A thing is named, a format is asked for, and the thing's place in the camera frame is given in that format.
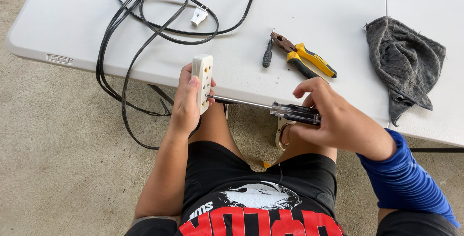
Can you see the white two-pin plug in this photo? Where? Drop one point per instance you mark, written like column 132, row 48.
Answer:
column 198, row 15

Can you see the black table frame bar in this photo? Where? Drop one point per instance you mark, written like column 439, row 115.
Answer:
column 161, row 93
column 438, row 150

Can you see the black red printed t-shirt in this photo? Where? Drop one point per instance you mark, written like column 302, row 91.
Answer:
column 253, row 221

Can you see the yellow black rusty pliers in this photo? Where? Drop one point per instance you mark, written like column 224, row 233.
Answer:
column 315, row 60

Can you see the small black screwdriver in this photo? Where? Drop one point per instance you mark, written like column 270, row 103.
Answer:
column 267, row 56

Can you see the person's left leg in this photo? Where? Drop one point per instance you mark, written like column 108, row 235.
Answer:
column 215, row 127

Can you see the white multi-socket outlet block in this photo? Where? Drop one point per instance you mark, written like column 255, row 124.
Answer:
column 205, row 72

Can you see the beige sandal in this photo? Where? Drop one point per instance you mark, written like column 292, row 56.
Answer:
column 226, row 111
column 278, row 134

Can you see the black shorts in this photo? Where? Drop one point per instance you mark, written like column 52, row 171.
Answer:
column 214, row 170

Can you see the person's leg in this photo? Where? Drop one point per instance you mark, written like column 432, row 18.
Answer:
column 311, row 150
column 215, row 127

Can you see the blue arm sleeve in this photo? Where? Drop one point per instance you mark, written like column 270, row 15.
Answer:
column 409, row 185

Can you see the grey rag cloth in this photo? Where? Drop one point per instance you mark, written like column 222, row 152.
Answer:
column 402, row 58

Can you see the small yellow piece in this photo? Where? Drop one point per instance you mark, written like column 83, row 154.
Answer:
column 266, row 165

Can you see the person's left hand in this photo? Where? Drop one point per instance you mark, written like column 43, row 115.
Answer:
column 183, row 112

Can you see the person's right hand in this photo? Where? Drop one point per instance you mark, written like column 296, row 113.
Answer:
column 348, row 123

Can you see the person's right leg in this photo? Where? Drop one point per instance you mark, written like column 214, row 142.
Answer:
column 311, row 150

